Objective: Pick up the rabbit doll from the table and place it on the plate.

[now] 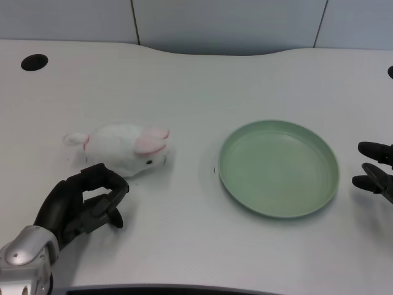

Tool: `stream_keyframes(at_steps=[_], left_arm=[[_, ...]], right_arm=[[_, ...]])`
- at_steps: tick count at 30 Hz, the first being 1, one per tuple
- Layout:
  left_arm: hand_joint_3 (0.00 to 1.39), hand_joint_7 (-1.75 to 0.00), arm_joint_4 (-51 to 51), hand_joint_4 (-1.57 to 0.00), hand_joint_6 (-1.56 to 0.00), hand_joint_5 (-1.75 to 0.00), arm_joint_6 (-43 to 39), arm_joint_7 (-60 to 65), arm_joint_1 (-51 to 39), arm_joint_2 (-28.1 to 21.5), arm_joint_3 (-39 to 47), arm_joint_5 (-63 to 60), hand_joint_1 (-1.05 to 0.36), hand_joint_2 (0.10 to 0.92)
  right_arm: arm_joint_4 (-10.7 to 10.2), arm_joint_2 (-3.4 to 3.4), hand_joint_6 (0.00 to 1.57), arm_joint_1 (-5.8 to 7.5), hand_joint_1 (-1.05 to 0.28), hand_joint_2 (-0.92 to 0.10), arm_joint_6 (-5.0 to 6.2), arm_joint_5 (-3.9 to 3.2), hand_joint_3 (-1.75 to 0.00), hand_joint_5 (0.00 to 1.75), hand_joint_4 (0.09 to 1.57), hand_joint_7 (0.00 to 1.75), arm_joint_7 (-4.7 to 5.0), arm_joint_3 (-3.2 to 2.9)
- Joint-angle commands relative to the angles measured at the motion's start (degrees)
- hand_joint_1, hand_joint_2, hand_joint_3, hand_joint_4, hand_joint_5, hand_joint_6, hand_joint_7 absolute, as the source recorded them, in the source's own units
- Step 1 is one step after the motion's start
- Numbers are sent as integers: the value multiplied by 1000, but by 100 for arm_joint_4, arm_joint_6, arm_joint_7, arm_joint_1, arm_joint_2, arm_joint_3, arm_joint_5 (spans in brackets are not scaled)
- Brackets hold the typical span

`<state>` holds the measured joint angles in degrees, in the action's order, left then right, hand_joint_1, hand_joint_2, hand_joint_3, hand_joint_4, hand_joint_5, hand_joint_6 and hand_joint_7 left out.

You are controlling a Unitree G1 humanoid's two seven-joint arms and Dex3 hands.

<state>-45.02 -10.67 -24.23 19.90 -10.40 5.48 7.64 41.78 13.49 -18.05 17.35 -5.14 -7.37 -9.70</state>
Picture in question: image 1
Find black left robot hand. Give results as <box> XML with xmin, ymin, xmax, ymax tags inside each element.
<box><xmin>33</xmin><ymin>163</ymin><xmax>130</xmax><ymax>250</ymax></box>

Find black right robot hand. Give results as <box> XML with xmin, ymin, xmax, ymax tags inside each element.
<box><xmin>351</xmin><ymin>141</ymin><xmax>393</xmax><ymax>205</ymax></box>

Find white plush rabbit doll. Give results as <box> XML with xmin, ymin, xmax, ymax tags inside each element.
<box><xmin>63</xmin><ymin>122</ymin><xmax>171</xmax><ymax>179</ymax></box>

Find green round plate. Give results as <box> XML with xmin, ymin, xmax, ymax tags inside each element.
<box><xmin>217</xmin><ymin>119</ymin><xmax>341</xmax><ymax>219</ymax></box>

